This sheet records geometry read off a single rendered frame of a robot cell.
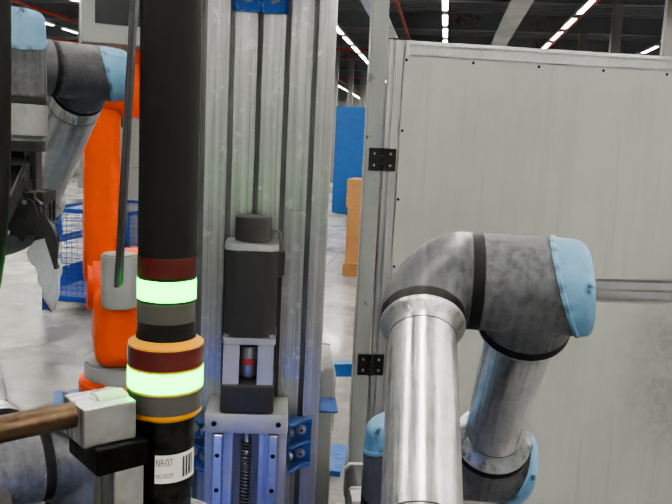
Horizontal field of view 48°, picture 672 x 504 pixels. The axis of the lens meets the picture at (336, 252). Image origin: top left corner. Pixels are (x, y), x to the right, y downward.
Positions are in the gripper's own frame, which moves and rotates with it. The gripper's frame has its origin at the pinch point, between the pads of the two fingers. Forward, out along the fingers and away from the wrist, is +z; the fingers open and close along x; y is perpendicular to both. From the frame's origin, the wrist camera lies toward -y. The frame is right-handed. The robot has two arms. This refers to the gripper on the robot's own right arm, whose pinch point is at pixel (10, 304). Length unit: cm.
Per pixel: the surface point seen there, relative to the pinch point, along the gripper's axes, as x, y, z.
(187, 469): -26, -51, -2
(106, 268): 53, 317, 52
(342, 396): -88, 391, 148
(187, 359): -26, -52, -9
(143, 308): -24, -52, -12
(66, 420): -20, -55, -6
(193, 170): -26, -51, -20
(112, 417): -23, -54, -6
